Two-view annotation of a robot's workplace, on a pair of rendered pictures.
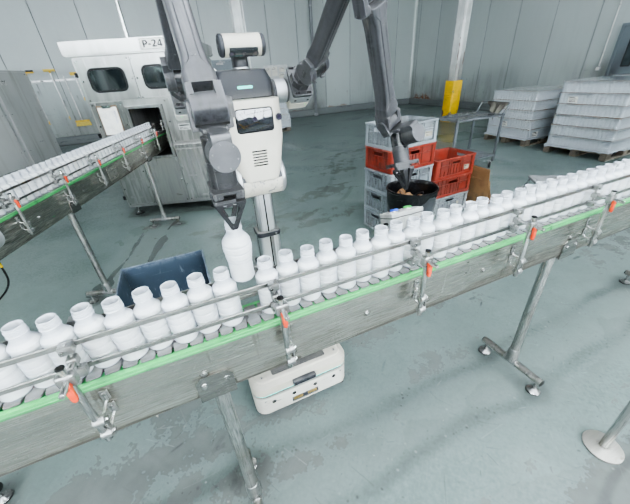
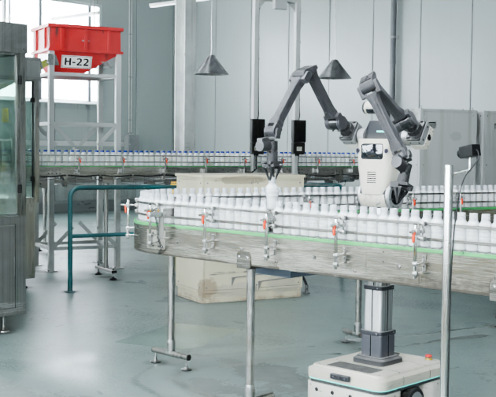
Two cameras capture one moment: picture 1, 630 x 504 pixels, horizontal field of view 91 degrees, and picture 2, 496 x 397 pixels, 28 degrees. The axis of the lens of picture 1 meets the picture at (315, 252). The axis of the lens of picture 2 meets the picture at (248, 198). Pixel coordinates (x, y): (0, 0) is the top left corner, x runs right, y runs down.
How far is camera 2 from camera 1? 469 cm
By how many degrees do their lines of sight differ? 68
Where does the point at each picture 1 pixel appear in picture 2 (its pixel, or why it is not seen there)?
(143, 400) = (221, 249)
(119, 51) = not seen: outside the picture
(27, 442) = (190, 245)
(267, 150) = (376, 172)
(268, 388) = (315, 369)
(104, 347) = (222, 217)
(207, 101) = (268, 128)
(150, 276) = not seen: hidden behind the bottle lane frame
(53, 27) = not seen: outside the picture
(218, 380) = (244, 257)
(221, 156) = (258, 145)
